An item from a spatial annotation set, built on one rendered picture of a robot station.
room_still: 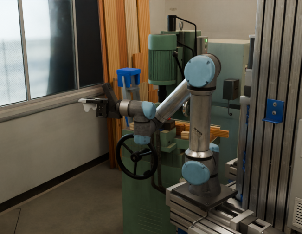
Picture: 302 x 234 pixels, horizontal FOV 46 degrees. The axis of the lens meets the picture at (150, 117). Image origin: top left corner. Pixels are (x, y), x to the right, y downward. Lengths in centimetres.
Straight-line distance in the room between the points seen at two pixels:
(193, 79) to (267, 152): 49
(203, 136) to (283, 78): 40
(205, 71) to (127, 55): 271
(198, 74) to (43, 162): 238
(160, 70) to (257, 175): 91
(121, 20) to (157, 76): 184
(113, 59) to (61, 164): 119
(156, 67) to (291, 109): 98
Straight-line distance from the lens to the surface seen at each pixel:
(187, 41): 242
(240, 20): 451
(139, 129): 157
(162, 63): 222
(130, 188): 248
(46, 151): 352
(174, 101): 161
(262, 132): 163
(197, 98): 143
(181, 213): 183
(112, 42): 381
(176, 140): 219
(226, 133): 223
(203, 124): 146
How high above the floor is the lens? 161
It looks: 15 degrees down
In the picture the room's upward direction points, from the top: straight up
